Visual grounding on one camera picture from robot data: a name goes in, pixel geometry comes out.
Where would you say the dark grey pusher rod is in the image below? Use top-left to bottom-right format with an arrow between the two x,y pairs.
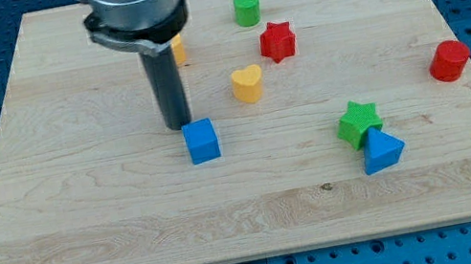
140,47 -> 191,131

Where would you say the yellow heart block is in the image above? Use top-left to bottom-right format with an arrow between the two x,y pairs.
231,64 -> 263,103

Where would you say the light wooden board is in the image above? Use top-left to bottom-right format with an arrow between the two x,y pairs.
0,0 -> 471,264

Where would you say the blue triangle block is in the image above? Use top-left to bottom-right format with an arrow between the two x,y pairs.
364,127 -> 405,175

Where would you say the red star block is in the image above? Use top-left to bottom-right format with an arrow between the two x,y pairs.
259,22 -> 296,63

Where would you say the green cylinder block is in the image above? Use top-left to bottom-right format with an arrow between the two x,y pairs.
233,0 -> 261,28

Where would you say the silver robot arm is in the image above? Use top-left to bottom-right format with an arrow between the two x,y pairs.
78,0 -> 191,130

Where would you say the blue cube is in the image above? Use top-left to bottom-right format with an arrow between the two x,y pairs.
182,118 -> 221,165

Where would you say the yellow block behind rod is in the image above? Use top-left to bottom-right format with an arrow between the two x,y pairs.
170,34 -> 187,65

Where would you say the green star block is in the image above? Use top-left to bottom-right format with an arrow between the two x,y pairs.
337,100 -> 384,150

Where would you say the red cylinder block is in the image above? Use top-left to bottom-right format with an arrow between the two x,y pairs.
429,40 -> 471,82

